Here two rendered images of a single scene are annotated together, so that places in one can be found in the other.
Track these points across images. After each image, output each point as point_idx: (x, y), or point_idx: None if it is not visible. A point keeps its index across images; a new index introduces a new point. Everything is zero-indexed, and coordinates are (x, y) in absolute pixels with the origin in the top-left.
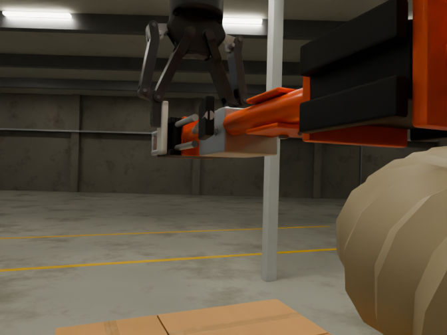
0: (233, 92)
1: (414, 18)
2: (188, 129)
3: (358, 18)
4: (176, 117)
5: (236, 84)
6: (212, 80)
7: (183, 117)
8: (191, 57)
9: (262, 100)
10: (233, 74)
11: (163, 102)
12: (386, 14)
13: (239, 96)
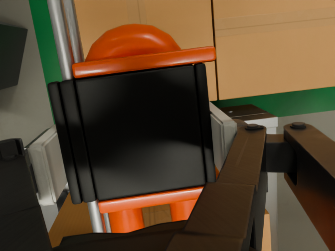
0: (294, 146)
1: None
2: (111, 220)
3: None
4: (86, 202)
5: (301, 190)
6: (223, 165)
7: (101, 213)
8: (114, 235)
9: None
10: (318, 204)
11: (44, 204)
12: None
13: (288, 180)
